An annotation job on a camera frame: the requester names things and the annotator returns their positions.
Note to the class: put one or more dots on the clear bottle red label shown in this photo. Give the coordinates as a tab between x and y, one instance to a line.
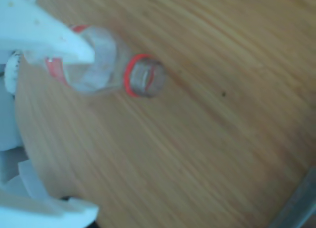
106	65

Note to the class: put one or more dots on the grey cardboard box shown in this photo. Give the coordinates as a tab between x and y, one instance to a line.
303	208

